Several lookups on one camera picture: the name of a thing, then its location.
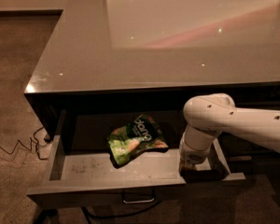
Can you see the drawer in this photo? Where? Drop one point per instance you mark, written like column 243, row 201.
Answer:
column 80, row 173

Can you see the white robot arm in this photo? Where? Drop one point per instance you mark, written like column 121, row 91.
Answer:
column 208, row 116

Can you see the black floor stand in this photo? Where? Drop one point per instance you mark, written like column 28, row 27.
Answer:
column 47, row 217

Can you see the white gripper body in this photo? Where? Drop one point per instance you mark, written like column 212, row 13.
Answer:
column 192, row 155

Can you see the dark counter cabinet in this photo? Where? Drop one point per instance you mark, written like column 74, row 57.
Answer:
column 138, row 56

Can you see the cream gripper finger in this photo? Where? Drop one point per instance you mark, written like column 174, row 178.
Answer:
column 184, row 167

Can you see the green snack bag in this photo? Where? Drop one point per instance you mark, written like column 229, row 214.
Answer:
column 141, row 135

